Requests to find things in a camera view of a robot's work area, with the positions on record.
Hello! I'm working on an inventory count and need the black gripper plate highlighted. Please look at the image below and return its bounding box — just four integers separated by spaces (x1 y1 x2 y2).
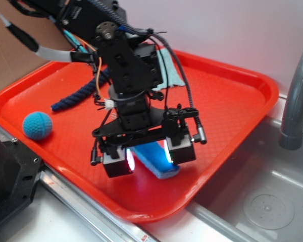
90 104 207 178

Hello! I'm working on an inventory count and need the blue sponge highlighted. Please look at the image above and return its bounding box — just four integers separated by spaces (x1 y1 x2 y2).
130 142 180 179

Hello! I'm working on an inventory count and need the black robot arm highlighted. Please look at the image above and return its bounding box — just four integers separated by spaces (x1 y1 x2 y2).
6 1 207 178

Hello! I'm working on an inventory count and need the light green cloth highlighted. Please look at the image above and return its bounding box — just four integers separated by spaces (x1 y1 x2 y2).
153 48 185 91

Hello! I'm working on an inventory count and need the red plastic tray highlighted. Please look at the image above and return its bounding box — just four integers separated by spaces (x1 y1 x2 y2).
0 49 280 224

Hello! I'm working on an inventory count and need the teal knitted ball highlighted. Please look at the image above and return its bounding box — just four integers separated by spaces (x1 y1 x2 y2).
22 112 53 141

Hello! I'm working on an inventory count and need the grey sink basin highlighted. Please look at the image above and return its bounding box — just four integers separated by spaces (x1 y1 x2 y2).
185 94 303 242

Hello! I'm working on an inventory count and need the grey sink faucet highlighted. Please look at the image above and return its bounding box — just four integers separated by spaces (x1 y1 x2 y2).
278 53 303 150

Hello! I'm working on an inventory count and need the brown cardboard sheet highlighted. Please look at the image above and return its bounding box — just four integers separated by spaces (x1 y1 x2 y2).
0 1 71 91

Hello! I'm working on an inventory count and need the aluminium rail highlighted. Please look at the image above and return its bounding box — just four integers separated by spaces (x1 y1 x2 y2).
0 118 162 242

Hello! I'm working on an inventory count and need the dark blue twisted rope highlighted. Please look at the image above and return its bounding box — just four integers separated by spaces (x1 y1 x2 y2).
50 67 112 114

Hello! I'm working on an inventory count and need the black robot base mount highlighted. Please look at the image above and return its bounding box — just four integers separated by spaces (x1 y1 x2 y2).
0 140 43 226

